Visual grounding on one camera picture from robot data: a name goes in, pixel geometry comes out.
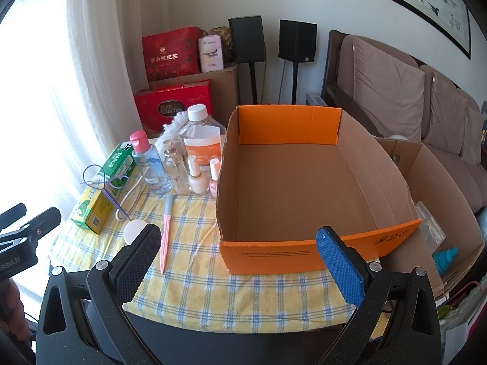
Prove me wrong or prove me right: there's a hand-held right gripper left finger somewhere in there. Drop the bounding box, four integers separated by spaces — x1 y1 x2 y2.
36 224 162 363

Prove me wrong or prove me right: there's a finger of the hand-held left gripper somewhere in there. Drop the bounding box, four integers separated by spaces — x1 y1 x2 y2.
0 203 28 232
0 207 62 253

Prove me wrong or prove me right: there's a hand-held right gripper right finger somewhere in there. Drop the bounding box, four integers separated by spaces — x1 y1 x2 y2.
316 226 442 363

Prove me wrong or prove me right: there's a white round disc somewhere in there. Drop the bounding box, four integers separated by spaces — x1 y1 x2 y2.
124 220 147 245

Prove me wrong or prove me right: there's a pink clear pen tool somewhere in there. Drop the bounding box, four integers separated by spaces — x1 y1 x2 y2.
159 195 173 274

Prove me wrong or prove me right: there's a green toothpaste box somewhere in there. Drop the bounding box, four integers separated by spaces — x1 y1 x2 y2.
70 141 138 235

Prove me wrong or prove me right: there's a white shoehorn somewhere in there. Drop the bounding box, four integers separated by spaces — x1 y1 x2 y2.
114 180 147 221

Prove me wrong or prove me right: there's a purple string loop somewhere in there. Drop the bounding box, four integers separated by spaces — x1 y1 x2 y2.
83 164 132 221

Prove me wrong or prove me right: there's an orange cardboard box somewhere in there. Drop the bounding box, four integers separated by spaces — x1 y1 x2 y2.
215 104 422 276

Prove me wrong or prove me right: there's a clear bottle with pink cap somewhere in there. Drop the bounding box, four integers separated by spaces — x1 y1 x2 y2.
129 130 173 194

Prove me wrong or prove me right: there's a white nail polish bottle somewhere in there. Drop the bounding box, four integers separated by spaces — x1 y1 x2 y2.
186 155 211 195

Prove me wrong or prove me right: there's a glass perfume bottle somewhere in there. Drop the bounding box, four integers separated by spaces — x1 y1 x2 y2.
163 139 190 195

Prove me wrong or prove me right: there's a pink nail polish bottle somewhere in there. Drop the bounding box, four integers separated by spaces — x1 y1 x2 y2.
208 158 222 197

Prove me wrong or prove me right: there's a large clear bottle orange label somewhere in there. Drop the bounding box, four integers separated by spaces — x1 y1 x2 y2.
178 104 222 183

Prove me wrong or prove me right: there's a white fluffy duster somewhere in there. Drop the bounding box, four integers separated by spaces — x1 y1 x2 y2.
158 113 191 149

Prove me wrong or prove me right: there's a person's left hand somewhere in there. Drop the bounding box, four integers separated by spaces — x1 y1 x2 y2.
0 278 31 343

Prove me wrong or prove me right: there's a clear plastic packaging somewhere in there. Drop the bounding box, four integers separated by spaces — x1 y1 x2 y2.
415 201 446 253

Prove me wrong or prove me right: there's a yellow checkered tablecloth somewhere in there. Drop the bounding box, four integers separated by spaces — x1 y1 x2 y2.
49 137 381 335

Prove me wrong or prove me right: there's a teal folding funnel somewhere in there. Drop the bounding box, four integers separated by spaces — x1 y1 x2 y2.
434 247 460 276

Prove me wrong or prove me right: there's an open brown cardboard box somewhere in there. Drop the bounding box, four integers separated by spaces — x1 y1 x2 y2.
375 139 485 299

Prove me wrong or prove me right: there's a brown sofa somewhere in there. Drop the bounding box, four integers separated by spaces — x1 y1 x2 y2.
321 30 487 214

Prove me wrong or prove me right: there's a red chocolate box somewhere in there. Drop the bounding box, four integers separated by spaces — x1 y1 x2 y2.
134 80 214 137

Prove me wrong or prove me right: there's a white sheer curtain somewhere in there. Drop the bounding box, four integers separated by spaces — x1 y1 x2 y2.
0 0 153 236

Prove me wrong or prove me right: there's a blue white carton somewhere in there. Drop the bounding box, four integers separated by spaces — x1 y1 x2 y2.
305 91 328 107

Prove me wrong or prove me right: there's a large beige sofa cushion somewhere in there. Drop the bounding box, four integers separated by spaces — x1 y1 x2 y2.
338 36 427 143

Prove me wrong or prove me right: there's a medium beige sofa cushion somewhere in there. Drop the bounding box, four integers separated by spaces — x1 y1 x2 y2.
422 72 469 156

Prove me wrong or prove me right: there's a black speaker stand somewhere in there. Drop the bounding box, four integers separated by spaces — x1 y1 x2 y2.
247 63 258 105
291 61 300 105

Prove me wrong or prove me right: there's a small beige sofa cushion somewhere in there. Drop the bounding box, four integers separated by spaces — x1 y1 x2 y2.
460 106 486 166

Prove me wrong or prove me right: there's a closed brown cardboard box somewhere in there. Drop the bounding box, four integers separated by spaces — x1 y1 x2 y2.
152 64 240 130

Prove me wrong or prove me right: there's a red tea gift bag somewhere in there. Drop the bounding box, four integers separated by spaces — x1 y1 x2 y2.
142 26 203 82

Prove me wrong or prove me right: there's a black speaker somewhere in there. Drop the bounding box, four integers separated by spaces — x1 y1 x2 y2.
228 16 266 64
279 19 317 63

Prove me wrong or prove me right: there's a gold wrapped item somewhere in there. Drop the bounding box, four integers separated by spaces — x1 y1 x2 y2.
207 26 233 65

